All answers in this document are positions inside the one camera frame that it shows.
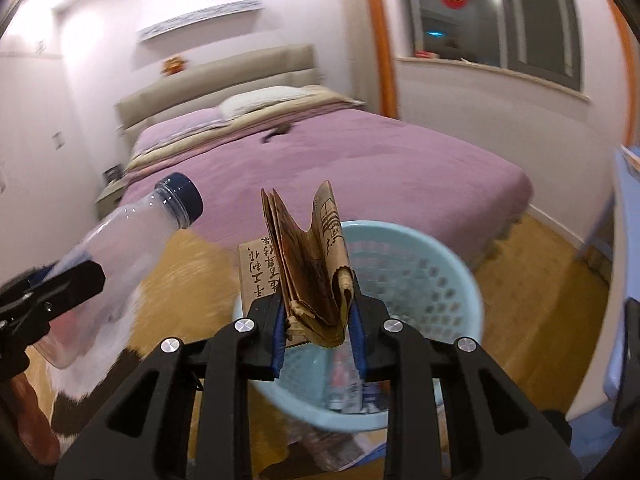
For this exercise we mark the purple pillow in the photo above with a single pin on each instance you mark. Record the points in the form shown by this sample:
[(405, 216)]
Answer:
[(174, 129)]

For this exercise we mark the white decorated wall shelf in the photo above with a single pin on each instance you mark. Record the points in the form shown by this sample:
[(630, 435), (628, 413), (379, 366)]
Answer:
[(199, 16)]

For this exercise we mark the folded beige quilt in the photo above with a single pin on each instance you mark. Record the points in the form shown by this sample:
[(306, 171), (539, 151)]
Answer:
[(322, 101)]

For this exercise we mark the yellow bear round rug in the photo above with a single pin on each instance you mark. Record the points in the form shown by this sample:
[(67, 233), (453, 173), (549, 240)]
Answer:
[(189, 295)]

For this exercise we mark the white pillow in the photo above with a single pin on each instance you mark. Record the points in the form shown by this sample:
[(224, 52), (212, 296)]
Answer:
[(246, 102)]

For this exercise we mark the beige nightstand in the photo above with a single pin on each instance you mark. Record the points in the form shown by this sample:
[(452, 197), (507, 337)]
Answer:
[(110, 197)]

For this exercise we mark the bed with purple cover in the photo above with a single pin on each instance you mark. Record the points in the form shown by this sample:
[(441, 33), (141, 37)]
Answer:
[(380, 169)]

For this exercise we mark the person's left hand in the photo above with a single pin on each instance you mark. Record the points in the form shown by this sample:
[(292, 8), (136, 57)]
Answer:
[(32, 424)]

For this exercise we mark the white milk carton box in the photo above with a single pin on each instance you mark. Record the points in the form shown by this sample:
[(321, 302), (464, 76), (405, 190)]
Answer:
[(346, 392)]

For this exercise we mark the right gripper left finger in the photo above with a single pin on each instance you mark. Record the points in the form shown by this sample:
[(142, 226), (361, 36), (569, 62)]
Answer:
[(183, 412)]

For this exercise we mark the small dark picture frame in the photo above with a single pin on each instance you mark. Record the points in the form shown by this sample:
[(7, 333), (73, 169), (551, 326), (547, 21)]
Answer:
[(112, 174)]

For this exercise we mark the small red box on sill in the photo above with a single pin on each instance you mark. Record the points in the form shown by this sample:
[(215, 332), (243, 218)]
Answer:
[(426, 54)]

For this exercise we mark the dark framed window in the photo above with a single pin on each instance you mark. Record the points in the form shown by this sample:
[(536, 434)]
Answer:
[(539, 38)]

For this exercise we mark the blue plastic stool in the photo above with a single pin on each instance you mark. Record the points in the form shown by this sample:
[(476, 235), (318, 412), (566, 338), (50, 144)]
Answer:
[(607, 401)]

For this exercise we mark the light blue plastic basket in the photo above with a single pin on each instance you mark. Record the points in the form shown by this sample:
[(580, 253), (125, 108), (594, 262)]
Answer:
[(416, 299)]

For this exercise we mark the brown paper bag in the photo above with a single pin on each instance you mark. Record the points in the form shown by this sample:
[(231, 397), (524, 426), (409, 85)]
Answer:
[(309, 269)]

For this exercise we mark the dark object on bed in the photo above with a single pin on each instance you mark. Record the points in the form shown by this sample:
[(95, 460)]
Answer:
[(280, 130)]

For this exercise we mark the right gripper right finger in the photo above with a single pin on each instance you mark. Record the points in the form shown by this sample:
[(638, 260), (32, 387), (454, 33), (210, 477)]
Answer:
[(454, 412)]

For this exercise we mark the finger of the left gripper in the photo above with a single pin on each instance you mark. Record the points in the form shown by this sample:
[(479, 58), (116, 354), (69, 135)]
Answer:
[(31, 301)]

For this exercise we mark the beige padded headboard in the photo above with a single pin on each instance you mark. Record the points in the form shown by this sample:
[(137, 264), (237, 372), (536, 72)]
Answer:
[(209, 84)]

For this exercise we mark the beige orange curtain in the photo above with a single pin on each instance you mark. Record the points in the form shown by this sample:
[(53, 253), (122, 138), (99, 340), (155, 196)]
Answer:
[(370, 56)]

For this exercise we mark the clear plastic bottle blue cap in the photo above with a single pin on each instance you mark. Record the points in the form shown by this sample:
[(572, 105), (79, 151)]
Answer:
[(127, 245)]

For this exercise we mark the orange plush toy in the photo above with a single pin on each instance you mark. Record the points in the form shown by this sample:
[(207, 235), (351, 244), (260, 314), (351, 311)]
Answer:
[(174, 65)]

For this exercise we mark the white wardrobe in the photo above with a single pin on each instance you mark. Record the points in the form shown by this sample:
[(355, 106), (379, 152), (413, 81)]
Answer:
[(48, 186)]

